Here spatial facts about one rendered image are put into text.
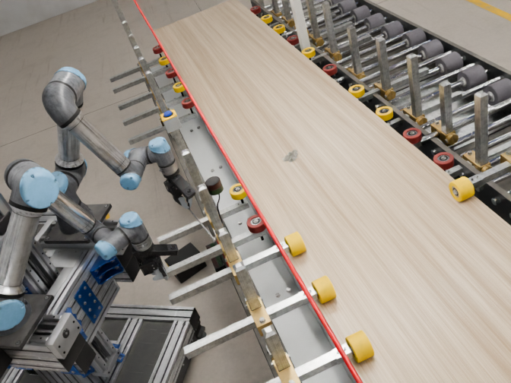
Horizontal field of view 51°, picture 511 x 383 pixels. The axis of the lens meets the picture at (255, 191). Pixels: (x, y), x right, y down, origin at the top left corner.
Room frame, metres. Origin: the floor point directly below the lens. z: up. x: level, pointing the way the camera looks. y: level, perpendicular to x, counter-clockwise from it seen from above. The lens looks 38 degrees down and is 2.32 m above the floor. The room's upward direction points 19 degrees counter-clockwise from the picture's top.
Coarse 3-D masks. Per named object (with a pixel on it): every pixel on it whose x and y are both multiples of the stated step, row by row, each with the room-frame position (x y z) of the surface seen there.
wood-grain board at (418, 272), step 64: (192, 64) 3.39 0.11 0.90; (256, 64) 3.07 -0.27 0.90; (256, 128) 2.34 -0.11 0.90; (320, 128) 2.15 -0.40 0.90; (384, 128) 1.98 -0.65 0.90; (256, 192) 1.84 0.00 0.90; (320, 192) 1.70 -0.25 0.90; (384, 192) 1.57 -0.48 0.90; (448, 192) 1.45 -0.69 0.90; (320, 256) 1.36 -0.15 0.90; (384, 256) 1.26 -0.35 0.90; (448, 256) 1.16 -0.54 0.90; (384, 320) 1.01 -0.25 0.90; (448, 320) 0.94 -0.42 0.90
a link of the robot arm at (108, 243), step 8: (96, 232) 1.60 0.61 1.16; (104, 232) 1.58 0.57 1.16; (112, 232) 1.57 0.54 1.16; (120, 232) 1.56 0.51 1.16; (96, 240) 1.57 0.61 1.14; (104, 240) 1.53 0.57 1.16; (112, 240) 1.53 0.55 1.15; (120, 240) 1.53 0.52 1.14; (128, 240) 1.54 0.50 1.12; (96, 248) 1.52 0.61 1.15; (104, 248) 1.50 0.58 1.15; (112, 248) 1.51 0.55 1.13; (120, 248) 1.52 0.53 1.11; (104, 256) 1.50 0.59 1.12; (112, 256) 1.50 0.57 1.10
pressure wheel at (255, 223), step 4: (252, 216) 1.69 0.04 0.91; (256, 216) 1.68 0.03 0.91; (248, 220) 1.67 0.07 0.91; (252, 220) 1.67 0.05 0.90; (256, 220) 1.65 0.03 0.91; (260, 220) 1.65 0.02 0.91; (248, 224) 1.65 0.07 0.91; (252, 224) 1.64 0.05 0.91; (256, 224) 1.63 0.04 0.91; (260, 224) 1.63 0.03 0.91; (248, 228) 1.65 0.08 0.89; (252, 228) 1.62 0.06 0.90; (256, 228) 1.62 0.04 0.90; (260, 228) 1.62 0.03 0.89; (264, 228) 1.62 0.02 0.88; (252, 232) 1.63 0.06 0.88; (256, 232) 1.62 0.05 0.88; (260, 232) 1.62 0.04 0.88
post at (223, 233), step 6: (222, 228) 1.44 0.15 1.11; (222, 234) 1.41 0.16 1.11; (228, 234) 1.41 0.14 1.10; (222, 240) 1.41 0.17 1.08; (228, 240) 1.41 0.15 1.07; (228, 246) 1.41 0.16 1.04; (228, 252) 1.41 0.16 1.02; (234, 252) 1.41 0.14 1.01; (228, 258) 1.41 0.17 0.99; (234, 258) 1.41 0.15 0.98
